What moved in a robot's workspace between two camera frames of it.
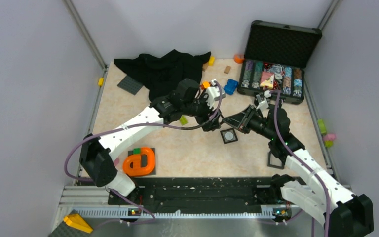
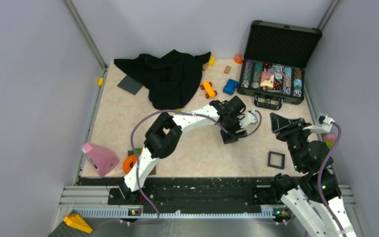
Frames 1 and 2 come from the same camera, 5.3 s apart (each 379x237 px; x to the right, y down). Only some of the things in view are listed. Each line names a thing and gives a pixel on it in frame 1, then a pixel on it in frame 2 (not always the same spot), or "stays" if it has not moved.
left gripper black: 208,110 -> 230,138
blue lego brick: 229,89 stays
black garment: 162,73 stays
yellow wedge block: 75,221 stays
